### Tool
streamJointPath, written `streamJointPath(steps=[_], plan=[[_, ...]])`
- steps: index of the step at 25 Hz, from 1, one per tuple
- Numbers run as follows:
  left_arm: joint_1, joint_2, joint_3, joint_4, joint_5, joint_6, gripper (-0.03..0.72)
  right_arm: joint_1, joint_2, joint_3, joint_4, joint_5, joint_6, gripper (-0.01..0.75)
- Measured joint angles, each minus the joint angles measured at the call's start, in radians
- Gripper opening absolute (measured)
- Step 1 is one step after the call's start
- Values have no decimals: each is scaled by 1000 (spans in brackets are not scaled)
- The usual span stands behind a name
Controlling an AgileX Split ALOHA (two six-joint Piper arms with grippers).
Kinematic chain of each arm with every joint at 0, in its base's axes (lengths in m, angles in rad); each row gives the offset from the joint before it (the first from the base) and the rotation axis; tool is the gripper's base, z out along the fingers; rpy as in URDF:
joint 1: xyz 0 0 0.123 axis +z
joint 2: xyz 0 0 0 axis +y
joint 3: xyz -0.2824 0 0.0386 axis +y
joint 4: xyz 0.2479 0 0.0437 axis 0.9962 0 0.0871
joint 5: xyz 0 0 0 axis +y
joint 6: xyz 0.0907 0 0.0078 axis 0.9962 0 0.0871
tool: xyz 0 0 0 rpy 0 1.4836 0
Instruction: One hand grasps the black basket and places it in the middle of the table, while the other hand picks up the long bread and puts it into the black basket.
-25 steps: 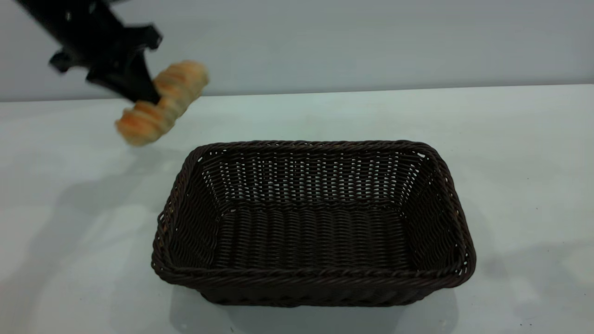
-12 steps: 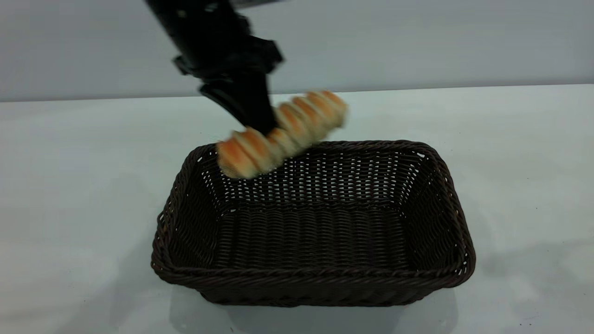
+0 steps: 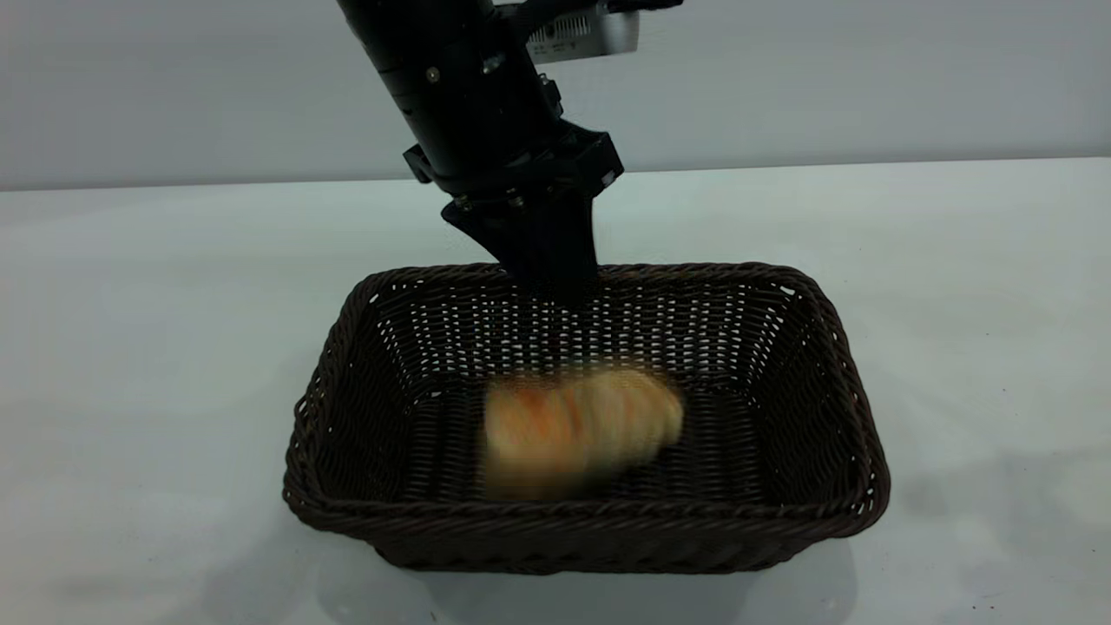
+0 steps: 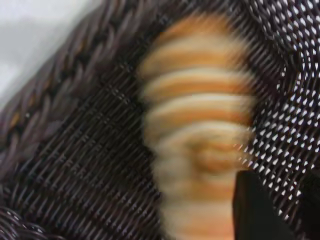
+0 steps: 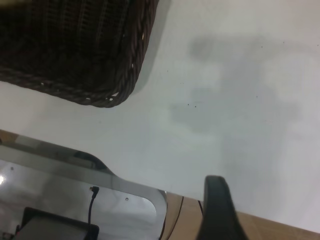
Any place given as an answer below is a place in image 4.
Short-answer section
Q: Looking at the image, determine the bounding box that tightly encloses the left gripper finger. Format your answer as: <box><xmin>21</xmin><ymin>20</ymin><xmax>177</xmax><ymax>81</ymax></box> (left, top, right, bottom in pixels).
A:
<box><xmin>232</xmin><ymin>171</ymin><xmax>297</xmax><ymax>240</ymax></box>

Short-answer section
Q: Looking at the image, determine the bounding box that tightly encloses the striped orange bread roll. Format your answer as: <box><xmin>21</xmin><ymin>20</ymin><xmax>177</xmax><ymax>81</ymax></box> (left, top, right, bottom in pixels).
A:
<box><xmin>137</xmin><ymin>13</ymin><xmax>258</xmax><ymax>240</ymax></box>

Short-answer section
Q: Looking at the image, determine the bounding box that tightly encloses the black woven wicker basket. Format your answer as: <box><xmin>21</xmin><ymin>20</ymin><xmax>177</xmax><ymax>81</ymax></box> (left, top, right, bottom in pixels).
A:
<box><xmin>0</xmin><ymin>0</ymin><xmax>320</xmax><ymax>240</ymax></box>

